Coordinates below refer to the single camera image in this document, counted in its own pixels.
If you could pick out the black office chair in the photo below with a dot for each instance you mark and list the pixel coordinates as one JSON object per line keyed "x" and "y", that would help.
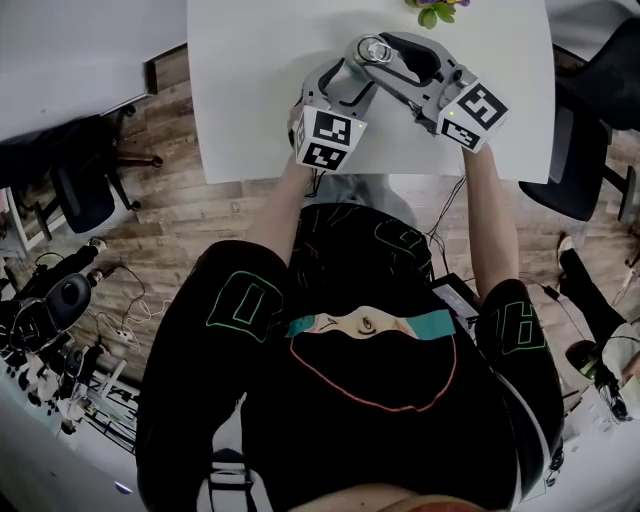
{"x": 575, "y": 150}
{"x": 85, "y": 200}

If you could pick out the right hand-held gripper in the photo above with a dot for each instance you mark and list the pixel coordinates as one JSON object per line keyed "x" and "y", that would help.
{"x": 475, "y": 117}

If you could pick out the person's left forearm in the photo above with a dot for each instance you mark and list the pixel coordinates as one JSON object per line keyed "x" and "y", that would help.
{"x": 280, "y": 210}

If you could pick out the black belt device box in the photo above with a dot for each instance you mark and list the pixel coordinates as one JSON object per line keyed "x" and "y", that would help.
{"x": 452, "y": 297}

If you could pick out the purple flower plant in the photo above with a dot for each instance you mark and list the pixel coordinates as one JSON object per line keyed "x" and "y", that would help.
{"x": 430, "y": 17}

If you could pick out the white power strip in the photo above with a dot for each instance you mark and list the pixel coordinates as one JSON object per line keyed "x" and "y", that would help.
{"x": 125, "y": 334}

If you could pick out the person's right forearm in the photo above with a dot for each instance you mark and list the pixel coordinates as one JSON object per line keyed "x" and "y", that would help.
{"x": 492, "y": 225}

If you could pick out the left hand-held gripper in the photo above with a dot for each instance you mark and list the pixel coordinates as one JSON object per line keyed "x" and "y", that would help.
{"x": 327, "y": 137}

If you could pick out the person's face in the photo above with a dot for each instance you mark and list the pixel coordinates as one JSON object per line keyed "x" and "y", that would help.
{"x": 400, "y": 502}

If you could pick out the person's black printed t-shirt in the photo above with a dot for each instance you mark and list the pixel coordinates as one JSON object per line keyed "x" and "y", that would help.
{"x": 370, "y": 380}

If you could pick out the person's grey trousers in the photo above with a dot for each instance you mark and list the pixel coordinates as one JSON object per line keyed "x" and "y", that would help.
{"x": 370, "y": 192}

